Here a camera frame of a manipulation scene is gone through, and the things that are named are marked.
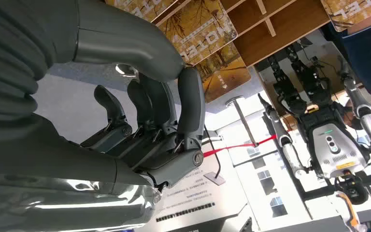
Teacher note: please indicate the hotel card without title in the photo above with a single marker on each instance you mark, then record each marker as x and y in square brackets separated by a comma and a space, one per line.
[224, 73]

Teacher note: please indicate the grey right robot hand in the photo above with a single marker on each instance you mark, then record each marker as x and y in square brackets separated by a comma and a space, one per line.
[76, 160]

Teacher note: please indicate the chrome stanchion post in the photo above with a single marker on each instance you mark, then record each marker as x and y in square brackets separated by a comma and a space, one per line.
[241, 118]

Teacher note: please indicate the white notice board with text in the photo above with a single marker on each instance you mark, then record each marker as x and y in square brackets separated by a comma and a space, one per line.
[198, 198]

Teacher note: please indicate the wooden card holder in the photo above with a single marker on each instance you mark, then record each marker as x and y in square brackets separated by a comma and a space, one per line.
[284, 38]

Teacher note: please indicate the red barrier belt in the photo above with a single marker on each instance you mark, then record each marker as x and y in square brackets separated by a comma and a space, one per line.
[236, 147]

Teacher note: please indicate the black rod with grey plate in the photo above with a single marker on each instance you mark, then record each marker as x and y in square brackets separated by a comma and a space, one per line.
[215, 179]

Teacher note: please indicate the black and silver humanoid robot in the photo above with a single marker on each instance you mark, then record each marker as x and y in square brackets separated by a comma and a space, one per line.
[336, 150]

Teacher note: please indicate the black robot stand frame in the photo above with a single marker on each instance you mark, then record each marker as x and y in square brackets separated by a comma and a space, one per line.
[316, 191]

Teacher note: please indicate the orange white hoist fitting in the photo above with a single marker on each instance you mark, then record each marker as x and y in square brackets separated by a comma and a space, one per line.
[350, 211]

